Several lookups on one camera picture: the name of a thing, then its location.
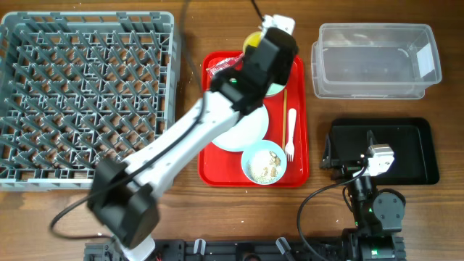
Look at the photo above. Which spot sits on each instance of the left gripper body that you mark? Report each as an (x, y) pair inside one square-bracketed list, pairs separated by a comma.
[(282, 77)]

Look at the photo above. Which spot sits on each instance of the white plastic fork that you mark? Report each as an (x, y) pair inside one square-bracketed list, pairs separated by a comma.
[(289, 148)]

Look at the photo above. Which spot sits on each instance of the red snack wrapper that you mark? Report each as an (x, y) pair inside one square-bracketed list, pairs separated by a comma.
[(224, 64)]

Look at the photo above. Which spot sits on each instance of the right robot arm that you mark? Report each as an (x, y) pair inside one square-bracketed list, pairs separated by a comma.
[(378, 213)]

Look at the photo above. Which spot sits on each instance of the clear plastic bin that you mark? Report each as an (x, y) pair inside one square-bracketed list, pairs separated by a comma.
[(374, 61)]

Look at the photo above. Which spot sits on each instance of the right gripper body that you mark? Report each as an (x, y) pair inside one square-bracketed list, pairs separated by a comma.
[(346, 168)]

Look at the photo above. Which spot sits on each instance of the grey dishwasher rack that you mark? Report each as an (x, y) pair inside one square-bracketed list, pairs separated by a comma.
[(77, 87)]

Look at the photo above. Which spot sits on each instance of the wooden chopstick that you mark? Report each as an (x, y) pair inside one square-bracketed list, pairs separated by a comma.
[(284, 118)]

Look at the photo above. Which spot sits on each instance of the large light blue plate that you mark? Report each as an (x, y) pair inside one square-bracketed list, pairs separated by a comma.
[(249, 130)]

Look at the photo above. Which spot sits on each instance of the yellow plastic cup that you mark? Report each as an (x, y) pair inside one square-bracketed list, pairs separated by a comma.
[(252, 40)]

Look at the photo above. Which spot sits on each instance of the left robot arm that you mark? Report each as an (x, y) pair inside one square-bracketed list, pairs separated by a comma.
[(124, 194)]

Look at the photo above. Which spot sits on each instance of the red plastic tray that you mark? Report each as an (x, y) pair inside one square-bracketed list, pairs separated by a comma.
[(217, 167)]

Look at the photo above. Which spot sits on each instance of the black plastic tray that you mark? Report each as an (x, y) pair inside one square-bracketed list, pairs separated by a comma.
[(410, 138)]

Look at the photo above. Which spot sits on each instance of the small blue bowl with crumbs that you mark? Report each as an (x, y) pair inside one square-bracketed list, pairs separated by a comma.
[(264, 163)]

